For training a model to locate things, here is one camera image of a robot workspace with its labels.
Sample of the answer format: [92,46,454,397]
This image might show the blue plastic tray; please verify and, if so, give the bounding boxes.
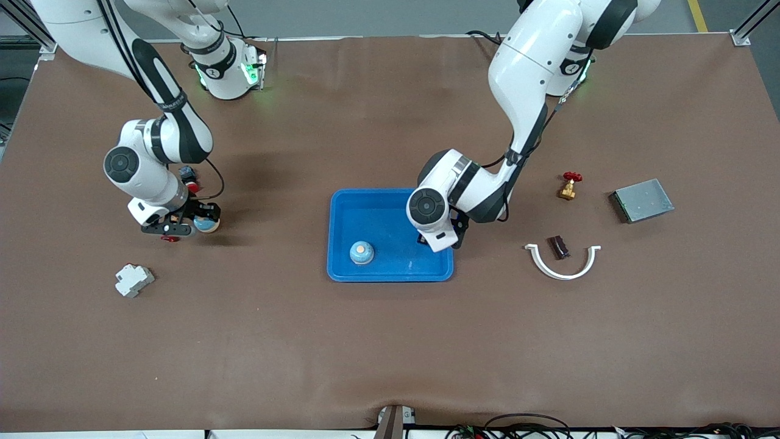
[327,188,455,283]

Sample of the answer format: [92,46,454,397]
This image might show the white circuit breaker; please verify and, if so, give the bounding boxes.
[115,263,155,299]

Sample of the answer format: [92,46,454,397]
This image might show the brown table mat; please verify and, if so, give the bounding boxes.
[0,34,780,430]

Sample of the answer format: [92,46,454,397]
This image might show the white curved pipe clamp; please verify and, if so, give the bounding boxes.
[524,243,602,281]

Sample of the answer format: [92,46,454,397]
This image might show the grey metal box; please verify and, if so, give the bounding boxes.
[609,178,675,224]

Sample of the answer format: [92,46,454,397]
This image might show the brass valve with red handle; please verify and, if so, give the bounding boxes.
[556,171,583,201]

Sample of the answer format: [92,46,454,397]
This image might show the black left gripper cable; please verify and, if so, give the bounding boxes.
[480,85,580,221]

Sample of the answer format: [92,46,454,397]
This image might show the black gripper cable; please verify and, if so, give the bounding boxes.
[480,85,580,221]
[97,0,226,202]

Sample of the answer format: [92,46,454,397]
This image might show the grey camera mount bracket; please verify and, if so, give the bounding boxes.
[373,405,416,439]

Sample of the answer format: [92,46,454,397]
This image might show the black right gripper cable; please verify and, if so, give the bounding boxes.
[97,0,226,202]

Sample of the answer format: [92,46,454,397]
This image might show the black arm base cable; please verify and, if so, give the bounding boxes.
[466,29,509,52]

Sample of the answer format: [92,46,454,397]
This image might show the black cable bundle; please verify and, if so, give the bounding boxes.
[445,413,573,439]
[612,422,780,439]

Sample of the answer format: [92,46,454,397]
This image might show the aluminium frame post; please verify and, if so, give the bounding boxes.
[731,0,780,47]
[0,0,62,60]

